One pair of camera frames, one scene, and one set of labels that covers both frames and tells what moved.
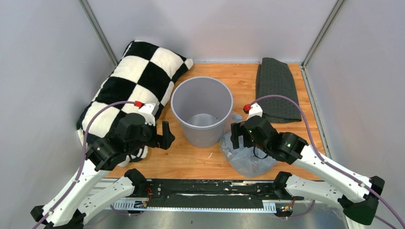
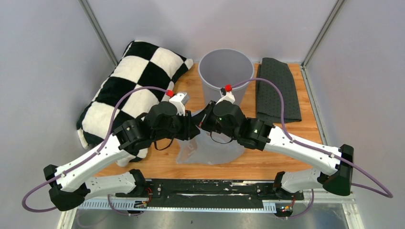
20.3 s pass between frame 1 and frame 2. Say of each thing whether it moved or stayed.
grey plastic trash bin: moved
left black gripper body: moved
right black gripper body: moved
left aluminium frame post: stayed
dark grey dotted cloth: stayed
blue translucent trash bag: moved
